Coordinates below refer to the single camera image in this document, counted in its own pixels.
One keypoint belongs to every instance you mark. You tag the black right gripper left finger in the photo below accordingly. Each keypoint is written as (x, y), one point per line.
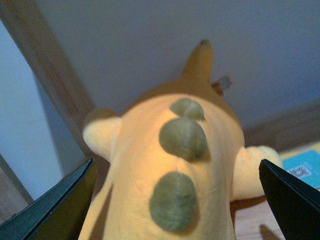
(59, 214)

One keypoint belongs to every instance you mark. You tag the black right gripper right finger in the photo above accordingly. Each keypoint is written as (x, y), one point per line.
(294, 204)

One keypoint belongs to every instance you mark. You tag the orange plush dinosaur toy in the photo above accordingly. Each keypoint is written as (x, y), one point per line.
(177, 159)

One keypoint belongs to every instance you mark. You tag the blue QR code card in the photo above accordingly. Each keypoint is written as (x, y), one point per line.
(305, 166)

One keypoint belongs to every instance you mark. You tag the orange cardboard hang tag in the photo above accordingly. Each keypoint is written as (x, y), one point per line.
(222, 84)

